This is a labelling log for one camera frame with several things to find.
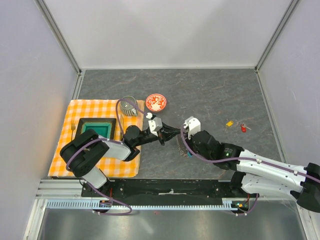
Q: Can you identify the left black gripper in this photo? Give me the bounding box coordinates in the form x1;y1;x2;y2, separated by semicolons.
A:
134;121;182;147

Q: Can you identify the blue tag keyring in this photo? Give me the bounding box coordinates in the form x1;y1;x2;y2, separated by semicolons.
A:
175;130;192;158

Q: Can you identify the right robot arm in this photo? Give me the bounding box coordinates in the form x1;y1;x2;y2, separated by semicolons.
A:
180;130;320;213

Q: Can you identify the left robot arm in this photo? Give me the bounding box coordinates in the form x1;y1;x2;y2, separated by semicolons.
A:
59;118;180;197

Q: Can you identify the red white patterned bowl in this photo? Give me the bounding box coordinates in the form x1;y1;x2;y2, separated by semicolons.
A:
145;93;167;113

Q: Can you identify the red tag key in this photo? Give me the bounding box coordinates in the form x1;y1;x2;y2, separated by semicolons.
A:
240;123;251;133

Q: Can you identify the grey striped mug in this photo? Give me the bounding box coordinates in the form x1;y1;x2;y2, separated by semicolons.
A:
119;96;138;117

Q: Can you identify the silver knife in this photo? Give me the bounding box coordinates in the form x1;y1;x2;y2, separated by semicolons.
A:
119;114;125;140

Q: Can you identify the black teal square plate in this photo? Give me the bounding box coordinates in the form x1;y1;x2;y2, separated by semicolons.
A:
75;118;117;140

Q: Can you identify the orange checkered cloth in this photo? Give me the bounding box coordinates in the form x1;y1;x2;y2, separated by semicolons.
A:
48;99;140;178

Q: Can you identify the silver fork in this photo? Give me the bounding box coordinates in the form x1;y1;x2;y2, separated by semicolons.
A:
70;120;76;140

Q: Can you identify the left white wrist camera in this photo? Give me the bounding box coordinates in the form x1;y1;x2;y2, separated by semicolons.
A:
146;112;163;137

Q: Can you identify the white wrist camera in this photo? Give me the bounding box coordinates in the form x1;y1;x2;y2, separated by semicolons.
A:
182;116;201;140
146;112;163;137

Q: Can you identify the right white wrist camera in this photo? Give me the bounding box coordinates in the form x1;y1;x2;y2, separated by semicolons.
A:
182;116;201;140

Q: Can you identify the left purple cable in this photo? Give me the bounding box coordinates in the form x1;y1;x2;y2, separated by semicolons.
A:
65;98;154;216

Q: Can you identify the purple cable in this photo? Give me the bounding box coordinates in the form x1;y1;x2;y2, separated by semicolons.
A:
65;98;154;216
179;128;320;217

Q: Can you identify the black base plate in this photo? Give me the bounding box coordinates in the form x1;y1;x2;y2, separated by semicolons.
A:
81;178;258;206

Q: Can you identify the slotted cable duct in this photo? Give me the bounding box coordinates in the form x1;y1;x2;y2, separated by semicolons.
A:
46;199;238;211

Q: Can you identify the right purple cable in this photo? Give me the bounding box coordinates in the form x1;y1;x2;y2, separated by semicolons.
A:
179;128;320;217

